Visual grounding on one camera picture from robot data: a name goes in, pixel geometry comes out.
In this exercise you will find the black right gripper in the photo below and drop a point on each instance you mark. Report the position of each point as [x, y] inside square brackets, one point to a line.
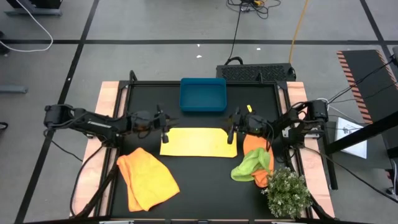
[239, 124]

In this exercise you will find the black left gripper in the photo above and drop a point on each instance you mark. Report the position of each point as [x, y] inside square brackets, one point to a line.
[161, 121]

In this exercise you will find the yellow microfiber towel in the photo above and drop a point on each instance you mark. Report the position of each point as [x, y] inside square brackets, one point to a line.
[199, 143]

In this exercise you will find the orange fluffy microfiber towel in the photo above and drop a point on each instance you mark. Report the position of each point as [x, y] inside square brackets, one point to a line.
[255, 143]

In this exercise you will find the green microfiber towel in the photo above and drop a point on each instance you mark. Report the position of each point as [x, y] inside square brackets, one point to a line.
[248, 168]

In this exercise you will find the orange-yellow ribbed microfiber towel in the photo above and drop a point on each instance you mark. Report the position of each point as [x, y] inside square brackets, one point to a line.
[146, 180]

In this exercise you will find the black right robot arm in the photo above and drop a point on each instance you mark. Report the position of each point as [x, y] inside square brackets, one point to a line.
[317, 110]

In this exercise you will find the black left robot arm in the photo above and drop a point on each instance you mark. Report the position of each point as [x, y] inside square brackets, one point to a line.
[99, 124]

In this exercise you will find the blue plastic bin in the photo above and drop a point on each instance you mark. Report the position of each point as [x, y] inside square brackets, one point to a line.
[202, 95]

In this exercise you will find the artificial green potted plant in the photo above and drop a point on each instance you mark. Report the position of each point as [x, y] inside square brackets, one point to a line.
[286, 193]

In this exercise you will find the black stand leg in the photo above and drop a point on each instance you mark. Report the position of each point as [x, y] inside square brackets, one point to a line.
[332, 174]

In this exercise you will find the white paper sheet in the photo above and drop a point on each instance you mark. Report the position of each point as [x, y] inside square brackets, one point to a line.
[357, 151]

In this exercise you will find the black hazard-striped floor mat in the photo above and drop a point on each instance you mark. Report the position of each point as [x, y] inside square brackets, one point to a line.
[363, 71]

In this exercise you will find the grey desk foot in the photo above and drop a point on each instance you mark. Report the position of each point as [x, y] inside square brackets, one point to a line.
[34, 12]
[12, 89]

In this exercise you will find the black aluminium table frame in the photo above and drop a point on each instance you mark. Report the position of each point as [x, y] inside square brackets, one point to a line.
[149, 83]

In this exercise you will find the black frame beam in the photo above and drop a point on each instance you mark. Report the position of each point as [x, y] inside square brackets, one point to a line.
[382, 124]

